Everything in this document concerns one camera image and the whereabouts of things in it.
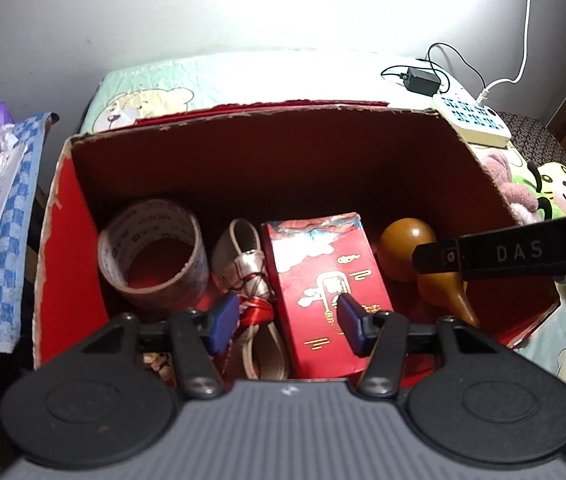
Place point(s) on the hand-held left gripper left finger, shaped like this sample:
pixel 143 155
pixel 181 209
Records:
pixel 223 322

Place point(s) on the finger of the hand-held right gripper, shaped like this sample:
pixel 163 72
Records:
pixel 513 252

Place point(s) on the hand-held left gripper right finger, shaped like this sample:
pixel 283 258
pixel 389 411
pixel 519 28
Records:
pixel 348 320

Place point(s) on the red envelope pack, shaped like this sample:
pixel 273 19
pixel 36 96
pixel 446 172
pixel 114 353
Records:
pixel 313 280

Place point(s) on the brown pine cone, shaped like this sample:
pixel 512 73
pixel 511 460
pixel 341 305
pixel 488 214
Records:
pixel 158 362

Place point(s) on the brown wooden gourd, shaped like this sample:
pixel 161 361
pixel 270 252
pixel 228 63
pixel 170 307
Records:
pixel 405 245

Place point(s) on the red cardboard box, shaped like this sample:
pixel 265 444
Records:
pixel 313 170

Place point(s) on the printed packing tape roll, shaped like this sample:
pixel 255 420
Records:
pixel 163 297

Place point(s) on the pink plush toy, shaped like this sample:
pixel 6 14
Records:
pixel 505 180

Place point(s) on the yellow tiger plush toy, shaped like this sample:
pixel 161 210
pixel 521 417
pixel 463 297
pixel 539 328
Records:
pixel 563 185

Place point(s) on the dark patterned cushion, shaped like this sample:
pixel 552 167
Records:
pixel 538 135

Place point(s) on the white power strip blue switches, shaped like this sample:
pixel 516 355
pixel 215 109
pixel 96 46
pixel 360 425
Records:
pixel 473 120

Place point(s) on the black power adapter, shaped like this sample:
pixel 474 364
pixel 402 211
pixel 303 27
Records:
pixel 420 81

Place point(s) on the blue checkered towel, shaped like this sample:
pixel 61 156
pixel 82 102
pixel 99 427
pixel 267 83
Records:
pixel 8 240

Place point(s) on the bear print quilt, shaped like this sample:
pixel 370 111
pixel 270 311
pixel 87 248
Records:
pixel 163 95

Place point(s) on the crumpled white tissue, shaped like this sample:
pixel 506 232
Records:
pixel 5 140

